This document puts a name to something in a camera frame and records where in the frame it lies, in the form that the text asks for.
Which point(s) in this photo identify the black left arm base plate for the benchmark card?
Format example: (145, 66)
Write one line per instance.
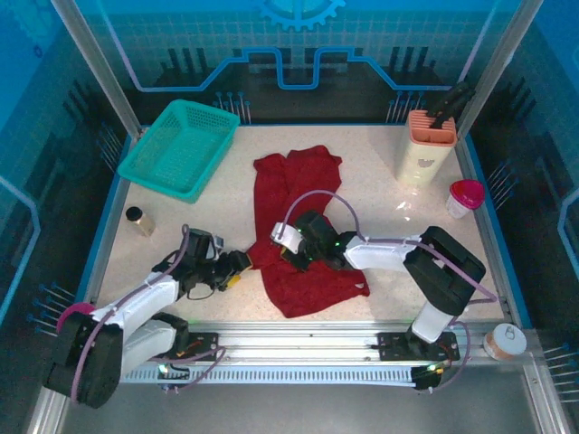
(203, 343)

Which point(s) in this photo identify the red t-shirt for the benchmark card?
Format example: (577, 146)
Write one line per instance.
(312, 289)

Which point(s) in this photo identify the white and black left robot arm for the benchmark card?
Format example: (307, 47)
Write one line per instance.
(135, 307)

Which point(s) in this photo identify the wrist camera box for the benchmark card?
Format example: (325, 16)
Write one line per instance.
(286, 237)
(218, 242)

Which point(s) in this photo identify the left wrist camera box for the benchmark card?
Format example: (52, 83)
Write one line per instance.
(218, 242)

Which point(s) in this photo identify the cream knife block orange top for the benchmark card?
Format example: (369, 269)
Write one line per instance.
(423, 153)

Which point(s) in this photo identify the small bottle black cap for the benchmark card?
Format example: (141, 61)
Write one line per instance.
(142, 221)

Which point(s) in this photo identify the white cup pink lid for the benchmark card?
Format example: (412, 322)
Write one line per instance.
(463, 196)

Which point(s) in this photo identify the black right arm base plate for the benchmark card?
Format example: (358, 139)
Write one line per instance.
(393, 346)

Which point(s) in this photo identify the aluminium rail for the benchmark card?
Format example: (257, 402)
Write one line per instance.
(312, 343)

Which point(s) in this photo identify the teal plastic basket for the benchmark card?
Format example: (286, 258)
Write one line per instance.
(176, 149)

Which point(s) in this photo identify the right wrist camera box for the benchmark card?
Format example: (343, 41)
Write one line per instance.
(286, 237)

